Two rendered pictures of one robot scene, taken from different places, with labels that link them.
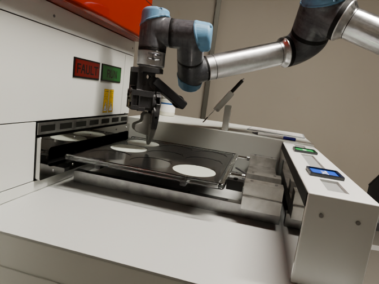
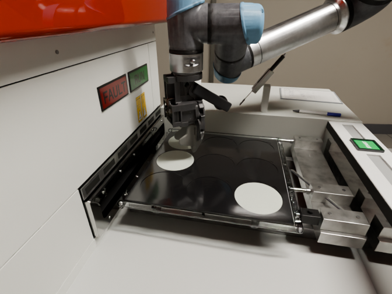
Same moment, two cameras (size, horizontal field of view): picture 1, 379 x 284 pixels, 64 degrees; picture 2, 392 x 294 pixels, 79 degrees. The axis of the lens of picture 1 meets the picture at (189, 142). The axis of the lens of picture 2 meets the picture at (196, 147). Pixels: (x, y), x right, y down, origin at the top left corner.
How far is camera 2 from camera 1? 36 cm
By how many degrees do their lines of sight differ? 20
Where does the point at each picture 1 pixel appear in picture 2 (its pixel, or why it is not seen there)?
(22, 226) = not seen: outside the picture
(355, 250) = not seen: outside the picture
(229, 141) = (270, 123)
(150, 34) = (184, 33)
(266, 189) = (349, 224)
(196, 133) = (235, 119)
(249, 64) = (298, 41)
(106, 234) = not seen: outside the picture
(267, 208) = (349, 242)
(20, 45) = (25, 125)
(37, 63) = (57, 128)
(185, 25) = (230, 15)
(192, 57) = (237, 52)
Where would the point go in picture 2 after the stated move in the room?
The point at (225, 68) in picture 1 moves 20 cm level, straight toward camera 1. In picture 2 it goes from (270, 52) to (294, 69)
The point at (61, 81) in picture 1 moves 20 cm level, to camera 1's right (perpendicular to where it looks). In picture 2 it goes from (91, 126) to (199, 125)
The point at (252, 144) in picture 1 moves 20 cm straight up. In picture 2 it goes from (295, 125) to (310, 58)
